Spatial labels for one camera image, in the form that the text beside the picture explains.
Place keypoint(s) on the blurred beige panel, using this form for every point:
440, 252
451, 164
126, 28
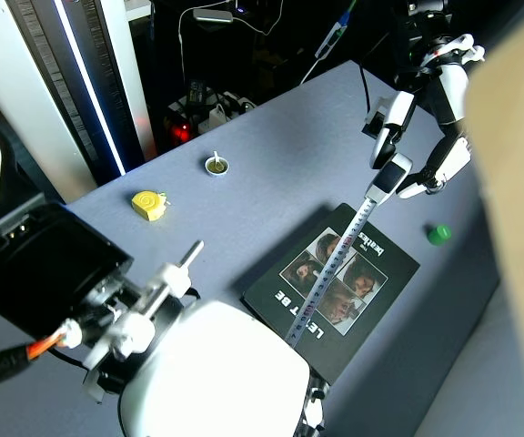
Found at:
516, 227

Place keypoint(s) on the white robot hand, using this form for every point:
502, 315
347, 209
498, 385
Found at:
455, 95
216, 373

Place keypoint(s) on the red lit device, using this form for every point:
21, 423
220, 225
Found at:
182, 133

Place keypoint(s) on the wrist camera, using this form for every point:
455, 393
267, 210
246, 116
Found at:
371, 125

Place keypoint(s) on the grey flat device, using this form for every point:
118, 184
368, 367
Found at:
212, 16

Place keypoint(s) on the black Let It Be album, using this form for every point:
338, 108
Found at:
394, 277

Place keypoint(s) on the grey table cloth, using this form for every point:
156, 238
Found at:
266, 150

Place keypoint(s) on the small white cup with spoon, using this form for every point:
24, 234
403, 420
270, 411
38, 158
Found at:
216, 167

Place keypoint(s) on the white power strip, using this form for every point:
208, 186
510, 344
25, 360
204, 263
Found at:
225, 111

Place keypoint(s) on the green cylinder block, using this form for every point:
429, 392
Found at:
439, 235

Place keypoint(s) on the grey and black tape measure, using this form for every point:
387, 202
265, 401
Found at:
391, 175

